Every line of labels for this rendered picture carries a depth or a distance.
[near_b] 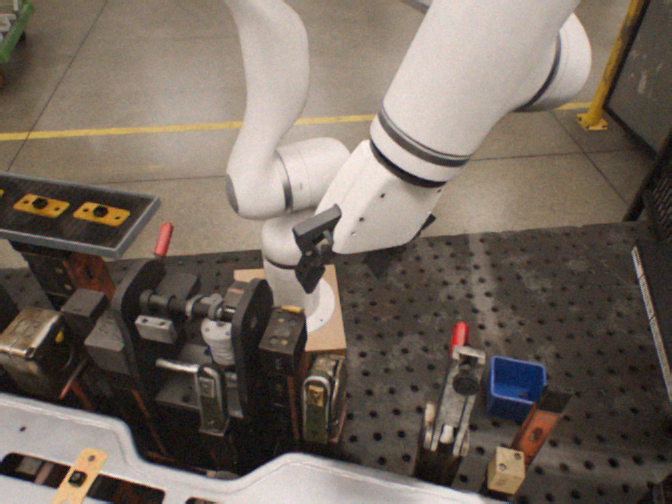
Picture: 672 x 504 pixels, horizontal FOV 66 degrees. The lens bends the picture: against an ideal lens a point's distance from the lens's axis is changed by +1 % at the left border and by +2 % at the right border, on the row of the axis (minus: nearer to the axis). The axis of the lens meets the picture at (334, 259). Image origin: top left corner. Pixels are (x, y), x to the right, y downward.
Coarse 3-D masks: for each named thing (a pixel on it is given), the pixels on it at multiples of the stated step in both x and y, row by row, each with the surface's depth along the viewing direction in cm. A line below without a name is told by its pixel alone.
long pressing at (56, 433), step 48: (0, 432) 73; (48, 432) 73; (96, 432) 73; (0, 480) 69; (144, 480) 68; (192, 480) 68; (240, 480) 68; (288, 480) 68; (336, 480) 68; (384, 480) 68
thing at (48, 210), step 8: (24, 200) 85; (32, 200) 85; (40, 200) 84; (48, 200) 85; (16, 208) 83; (24, 208) 83; (32, 208) 83; (40, 208) 83; (48, 208) 83; (64, 208) 83; (48, 216) 82; (56, 216) 82
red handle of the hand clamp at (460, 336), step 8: (456, 328) 68; (464, 328) 68; (456, 336) 68; (464, 336) 68; (456, 344) 68; (448, 360) 68; (440, 432) 66; (448, 432) 66; (440, 440) 66; (448, 440) 65
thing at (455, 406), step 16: (464, 352) 57; (480, 352) 57; (448, 368) 59; (464, 368) 56; (480, 368) 56; (448, 384) 59; (464, 384) 55; (448, 400) 61; (464, 400) 61; (448, 416) 64; (464, 416) 62; (432, 432) 66; (432, 448) 66
